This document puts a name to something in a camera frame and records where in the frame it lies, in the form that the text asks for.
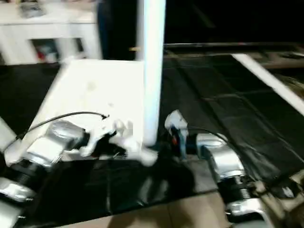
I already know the white plastic table top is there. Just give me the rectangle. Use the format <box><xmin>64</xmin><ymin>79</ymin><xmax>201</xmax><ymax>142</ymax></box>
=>
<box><xmin>5</xmin><ymin>58</ymin><xmax>158</xmax><ymax>167</ymax></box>

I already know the white plastic table leg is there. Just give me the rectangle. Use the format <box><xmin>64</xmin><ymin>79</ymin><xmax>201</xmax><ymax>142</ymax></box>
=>
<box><xmin>142</xmin><ymin>0</ymin><xmax>167</xmax><ymax>147</ymax></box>
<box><xmin>0</xmin><ymin>116</ymin><xmax>17</xmax><ymax>152</ymax></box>
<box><xmin>136</xmin><ymin>0</ymin><xmax>145</xmax><ymax>61</ymax></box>
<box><xmin>50</xmin><ymin>9</ymin><xmax>84</xmax><ymax>65</ymax></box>

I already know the black work mat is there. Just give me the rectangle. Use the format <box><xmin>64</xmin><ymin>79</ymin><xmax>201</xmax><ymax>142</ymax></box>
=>
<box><xmin>0</xmin><ymin>50</ymin><xmax>304</xmax><ymax>221</ymax></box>

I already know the white flat strip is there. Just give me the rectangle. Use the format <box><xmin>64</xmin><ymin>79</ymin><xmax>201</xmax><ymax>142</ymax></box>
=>
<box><xmin>232</xmin><ymin>53</ymin><xmax>304</xmax><ymax>117</ymax></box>

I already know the black floor power adapter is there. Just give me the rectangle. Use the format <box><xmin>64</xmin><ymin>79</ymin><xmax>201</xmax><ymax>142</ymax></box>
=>
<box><xmin>278</xmin><ymin>183</ymin><xmax>300</xmax><ymax>198</ymax></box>

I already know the red bottle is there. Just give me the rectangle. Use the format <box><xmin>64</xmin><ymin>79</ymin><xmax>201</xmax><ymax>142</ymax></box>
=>
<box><xmin>34</xmin><ymin>47</ymin><xmax>48</xmax><ymax>62</ymax></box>

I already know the white glass-door cabinet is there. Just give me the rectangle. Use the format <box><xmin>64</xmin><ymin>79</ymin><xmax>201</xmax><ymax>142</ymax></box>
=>
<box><xmin>0</xmin><ymin>0</ymin><xmax>103</xmax><ymax>65</ymax></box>

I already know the grey crumpled object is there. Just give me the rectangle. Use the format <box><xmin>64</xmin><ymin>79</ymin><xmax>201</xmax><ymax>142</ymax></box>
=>
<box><xmin>19</xmin><ymin>2</ymin><xmax>46</xmax><ymax>17</ymax></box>

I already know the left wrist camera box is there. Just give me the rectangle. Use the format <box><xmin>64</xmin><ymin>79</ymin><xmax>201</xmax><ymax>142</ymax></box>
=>
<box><xmin>78</xmin><ymin>119</ymin><xmax>133</xmax><ymax>157</ymax></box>

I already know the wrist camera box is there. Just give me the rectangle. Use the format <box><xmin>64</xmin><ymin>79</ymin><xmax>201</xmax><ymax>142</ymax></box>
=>
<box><xmin>164</xmin><ymin>110</ymin><xmax>190</xmax><ymax>143</ymax></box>
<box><xmin>78</xmin><ymin>119</ymin><xmax>133</xmax><ymax>157</ymax></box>

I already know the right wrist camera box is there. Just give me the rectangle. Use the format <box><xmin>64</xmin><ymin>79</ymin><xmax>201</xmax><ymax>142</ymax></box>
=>
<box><xmin>164</xmin><ymin>110</ymin><xmax>190</xmax><ymax>143</ymax></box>

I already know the dark long rail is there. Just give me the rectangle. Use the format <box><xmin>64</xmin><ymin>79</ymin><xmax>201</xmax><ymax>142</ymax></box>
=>
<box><xmin>164</xmin><ymin>42</ymin><xmax>304</xmax><ymax>49</ymax></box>

